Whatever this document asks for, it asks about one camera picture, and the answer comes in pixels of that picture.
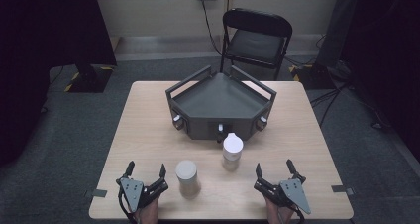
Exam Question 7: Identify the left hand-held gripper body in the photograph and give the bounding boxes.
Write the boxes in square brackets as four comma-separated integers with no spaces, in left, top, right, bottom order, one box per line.
[116,175,169,218]

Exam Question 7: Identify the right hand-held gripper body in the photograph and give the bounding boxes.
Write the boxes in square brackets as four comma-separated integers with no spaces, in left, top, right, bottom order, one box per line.
[253,177,312,216]

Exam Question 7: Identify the clear jar with spout lid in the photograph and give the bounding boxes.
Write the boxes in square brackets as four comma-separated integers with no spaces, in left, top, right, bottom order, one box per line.
[221,132,245,171]

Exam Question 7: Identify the dark grey corner rack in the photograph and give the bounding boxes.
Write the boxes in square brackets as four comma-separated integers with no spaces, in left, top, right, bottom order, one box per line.
[164,63,278,144]

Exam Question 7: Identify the person's right hand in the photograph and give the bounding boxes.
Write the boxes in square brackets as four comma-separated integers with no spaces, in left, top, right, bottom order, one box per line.
[263,197,295,224]

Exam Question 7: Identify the person's left hand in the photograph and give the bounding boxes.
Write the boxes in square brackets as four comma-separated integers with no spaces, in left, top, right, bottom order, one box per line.
[133,196,160,224]

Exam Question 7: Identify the black stand base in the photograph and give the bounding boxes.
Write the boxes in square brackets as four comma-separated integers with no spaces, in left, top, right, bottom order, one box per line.
[288,62,335,91]
[63,63,115,94]

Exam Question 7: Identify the black folding chair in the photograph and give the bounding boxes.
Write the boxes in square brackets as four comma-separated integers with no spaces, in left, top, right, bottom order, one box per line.
[219,7,294,82]

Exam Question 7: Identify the black curtain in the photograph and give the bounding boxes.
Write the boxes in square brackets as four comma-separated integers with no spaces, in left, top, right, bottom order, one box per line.
[339,0,420,161]
[0,0,118,168]

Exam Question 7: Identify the grey cloth cover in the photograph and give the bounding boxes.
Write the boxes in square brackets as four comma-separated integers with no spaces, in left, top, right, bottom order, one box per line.
[314,0,358,70]

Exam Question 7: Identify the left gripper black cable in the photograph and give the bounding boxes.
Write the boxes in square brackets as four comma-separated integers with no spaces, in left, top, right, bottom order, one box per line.
[117,187,139,224]

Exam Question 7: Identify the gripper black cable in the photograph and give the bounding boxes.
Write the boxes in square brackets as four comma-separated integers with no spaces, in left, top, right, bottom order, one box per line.
[117,187,139,224]
[292,206,307,224]

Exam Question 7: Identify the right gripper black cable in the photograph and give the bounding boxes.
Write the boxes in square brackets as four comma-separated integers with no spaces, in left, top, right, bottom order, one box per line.
[292,206,307,224]

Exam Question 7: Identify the grey table bracket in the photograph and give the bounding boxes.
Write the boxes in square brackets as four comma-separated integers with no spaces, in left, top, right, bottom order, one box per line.
[83,188,109,199]
[331,184,357,196]

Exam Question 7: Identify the black floor cables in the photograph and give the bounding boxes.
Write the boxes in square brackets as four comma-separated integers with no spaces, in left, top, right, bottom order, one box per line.
[309,59,385,131]

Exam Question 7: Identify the black wall socket cable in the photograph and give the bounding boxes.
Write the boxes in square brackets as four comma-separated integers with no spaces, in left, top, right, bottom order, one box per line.
[200,0,223,56]

